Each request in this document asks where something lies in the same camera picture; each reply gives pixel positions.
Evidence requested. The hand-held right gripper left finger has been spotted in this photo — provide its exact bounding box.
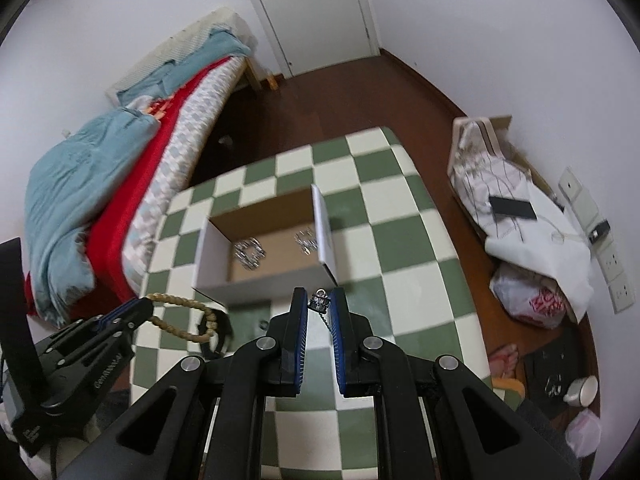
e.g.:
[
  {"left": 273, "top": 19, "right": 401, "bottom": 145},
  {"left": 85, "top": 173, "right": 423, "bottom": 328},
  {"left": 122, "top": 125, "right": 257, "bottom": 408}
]
[{"left": 55, "top": 287, "right": 308, "bottom": 480}]

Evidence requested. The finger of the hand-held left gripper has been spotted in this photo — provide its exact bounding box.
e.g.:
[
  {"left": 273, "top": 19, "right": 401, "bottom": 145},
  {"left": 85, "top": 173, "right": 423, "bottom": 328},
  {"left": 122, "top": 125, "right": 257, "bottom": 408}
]
[
  {"left": 97, "top": 297, "right": 154, "bottom": 328},
  {"left": 105, "top": 310, "right": 153, "bottom": 348}
]

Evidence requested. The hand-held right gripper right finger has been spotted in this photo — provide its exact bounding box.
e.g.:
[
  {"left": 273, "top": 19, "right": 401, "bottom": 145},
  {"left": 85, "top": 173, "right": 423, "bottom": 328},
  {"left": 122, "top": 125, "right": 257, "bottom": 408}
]
[{"left": 330, "top": 287, "right": 583, "bottom": 480}]

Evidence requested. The silver chain with charm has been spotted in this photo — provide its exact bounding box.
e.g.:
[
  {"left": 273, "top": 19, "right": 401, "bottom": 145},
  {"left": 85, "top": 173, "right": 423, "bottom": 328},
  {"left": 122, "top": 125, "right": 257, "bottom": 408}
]
[{"left": 309, "top": 287, "right": 335, "bottom": 333}]

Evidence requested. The wooden bead bracelet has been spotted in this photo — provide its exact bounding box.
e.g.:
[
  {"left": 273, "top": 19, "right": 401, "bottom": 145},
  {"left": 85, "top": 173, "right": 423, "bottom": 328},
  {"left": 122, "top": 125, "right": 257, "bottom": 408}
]
[{"left": 145, "top": 292, "right": 232, "bottom": 346}]

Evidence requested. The small silver jewelry piece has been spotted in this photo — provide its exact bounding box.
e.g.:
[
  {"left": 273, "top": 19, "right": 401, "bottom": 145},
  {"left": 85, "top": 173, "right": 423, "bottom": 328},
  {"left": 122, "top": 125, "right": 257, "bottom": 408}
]
[{"left": 293, "top": 228, "right": 319, "bottom": 257}]

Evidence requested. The green white checkered tablecloth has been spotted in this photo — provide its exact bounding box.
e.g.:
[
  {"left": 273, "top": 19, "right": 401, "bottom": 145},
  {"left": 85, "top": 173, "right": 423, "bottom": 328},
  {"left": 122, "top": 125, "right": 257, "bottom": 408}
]
[{"left": 129, "top": 126, "right": 494, "bottom": 480}]

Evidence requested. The bed with red sheet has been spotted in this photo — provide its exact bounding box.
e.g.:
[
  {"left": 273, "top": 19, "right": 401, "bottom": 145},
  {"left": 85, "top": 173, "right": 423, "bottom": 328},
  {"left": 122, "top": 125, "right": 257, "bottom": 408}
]
[{"left": 24, "top": 56, "right": 237, "bottom": 322}]

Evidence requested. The light blue blanket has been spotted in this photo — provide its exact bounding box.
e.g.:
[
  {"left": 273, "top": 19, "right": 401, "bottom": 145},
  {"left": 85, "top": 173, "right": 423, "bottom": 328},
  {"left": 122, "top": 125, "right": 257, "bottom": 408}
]
[{"left": 22, "top": 107, "right": 162, "bottom": 324}]

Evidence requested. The patterned mattress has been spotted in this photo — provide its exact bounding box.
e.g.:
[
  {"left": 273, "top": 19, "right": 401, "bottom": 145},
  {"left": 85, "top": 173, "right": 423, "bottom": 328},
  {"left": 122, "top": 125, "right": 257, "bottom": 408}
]
[{"left": 119, "top": 55, "right": 251, "bottom": 302}]

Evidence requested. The plastic bag with red print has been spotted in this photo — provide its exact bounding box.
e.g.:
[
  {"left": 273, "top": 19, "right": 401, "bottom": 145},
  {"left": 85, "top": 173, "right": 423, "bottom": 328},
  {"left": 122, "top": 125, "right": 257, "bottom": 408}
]
[{"left": 489, "top": 261, "right": 572, "bottom": 331}]

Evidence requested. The black bag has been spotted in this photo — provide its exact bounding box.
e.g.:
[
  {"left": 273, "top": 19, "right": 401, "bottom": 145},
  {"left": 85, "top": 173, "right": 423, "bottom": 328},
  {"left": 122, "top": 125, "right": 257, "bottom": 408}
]
[{"left": 521, "top": 339, "right": 597, "bottom": 417}]

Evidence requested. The white striped cloth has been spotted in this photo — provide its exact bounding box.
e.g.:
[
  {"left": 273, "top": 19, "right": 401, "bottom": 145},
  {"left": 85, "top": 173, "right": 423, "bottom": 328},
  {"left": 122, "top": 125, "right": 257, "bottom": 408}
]
[{"left": 449, "top": 119, "right": 534, "bottom": 222}]

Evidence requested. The black phone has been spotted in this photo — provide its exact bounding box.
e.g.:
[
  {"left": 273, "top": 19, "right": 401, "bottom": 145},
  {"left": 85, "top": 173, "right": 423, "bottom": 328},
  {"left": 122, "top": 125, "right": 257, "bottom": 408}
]
[{"left": 488, "top": 195, "right": 539, "bottom": 221}]

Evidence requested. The white cup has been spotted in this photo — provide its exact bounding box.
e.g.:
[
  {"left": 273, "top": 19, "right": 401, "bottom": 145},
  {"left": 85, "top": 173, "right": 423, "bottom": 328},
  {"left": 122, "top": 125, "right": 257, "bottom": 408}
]
[{"left": 563, "top": 375, "right": 600, "bottom": 409}]

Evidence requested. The white plastic bag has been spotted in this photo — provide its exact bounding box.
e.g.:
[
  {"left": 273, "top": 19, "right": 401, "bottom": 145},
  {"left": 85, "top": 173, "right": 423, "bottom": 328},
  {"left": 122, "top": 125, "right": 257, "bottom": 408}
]
[{"left": 564, "top": 408, "right": 604, "bottom": 459}]

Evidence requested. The light blue bed sheet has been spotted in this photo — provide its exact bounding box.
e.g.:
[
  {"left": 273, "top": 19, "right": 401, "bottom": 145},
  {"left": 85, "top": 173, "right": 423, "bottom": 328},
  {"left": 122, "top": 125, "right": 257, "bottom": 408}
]
[{"left": 116, "top": 26, "right": 254, "bottom": 107}]

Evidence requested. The white padded bed cover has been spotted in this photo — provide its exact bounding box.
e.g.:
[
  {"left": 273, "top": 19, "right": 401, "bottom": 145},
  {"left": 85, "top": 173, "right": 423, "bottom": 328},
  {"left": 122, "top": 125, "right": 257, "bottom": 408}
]
[{"left": 104, "top": 6, "right": 257, "bottom": 106}]

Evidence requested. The black charger plug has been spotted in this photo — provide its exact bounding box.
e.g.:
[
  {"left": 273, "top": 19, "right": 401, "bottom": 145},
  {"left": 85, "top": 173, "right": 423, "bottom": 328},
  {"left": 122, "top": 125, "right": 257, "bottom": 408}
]
[{"left": 587, "top": 219, "right": 612, "bottom": 247}]

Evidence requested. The white door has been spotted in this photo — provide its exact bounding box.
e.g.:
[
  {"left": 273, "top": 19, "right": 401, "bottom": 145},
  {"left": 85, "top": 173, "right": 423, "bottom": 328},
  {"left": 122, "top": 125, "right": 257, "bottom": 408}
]
[{"left": 239, "top": 0, "right": 382, "bottom": 79}]

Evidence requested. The black cord bracelet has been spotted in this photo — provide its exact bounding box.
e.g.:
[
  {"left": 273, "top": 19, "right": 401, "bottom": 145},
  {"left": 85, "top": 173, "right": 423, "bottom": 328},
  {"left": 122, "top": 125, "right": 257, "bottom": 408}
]
[{"left": 196, "top": 310, "right": 234, "bottom": 359}]

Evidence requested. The silver chain bracelet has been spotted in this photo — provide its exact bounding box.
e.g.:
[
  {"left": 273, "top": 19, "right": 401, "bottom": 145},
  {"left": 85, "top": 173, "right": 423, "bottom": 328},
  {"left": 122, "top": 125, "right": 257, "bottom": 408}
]
[{"left": 231, "top": 237, "right": 267, "bottom": 272}]

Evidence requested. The wooden bed frame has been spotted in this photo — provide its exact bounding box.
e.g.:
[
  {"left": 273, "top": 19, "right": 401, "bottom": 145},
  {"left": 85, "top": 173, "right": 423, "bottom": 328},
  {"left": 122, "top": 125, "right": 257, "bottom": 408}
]
[{"left": 244, "top": 57, "right": 280, "bottom": 92}]

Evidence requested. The white wall socket panel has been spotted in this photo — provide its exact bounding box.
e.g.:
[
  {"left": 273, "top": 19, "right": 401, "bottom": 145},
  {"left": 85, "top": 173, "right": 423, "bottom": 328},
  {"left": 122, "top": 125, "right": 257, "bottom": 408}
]
[{"left": 556, "top": 166, "right": 637, "bottom": 315}]

